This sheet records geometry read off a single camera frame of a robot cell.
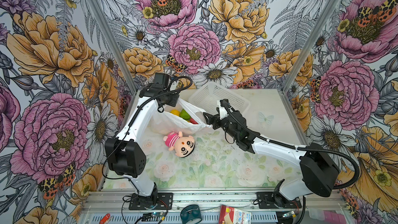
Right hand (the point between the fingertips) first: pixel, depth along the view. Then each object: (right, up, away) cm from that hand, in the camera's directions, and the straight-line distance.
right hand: (210, 115), depth 81 cm
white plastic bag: (-24, -5, +3) cm, 25 cm away
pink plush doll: (-14, -17, +2) cm, 22 cm away
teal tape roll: (-9, -38, -17) cm, 43 cm away
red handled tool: (-47, -45, -11) cm, 67 cm away
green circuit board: (-24, -44, -10) cm, 51 cm away
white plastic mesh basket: (-2, +12, +34) cm, 36 cm away
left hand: (-20, +7, +4) cm, 22 cm away
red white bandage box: (+8, -42, -13) cm, 45 cm away
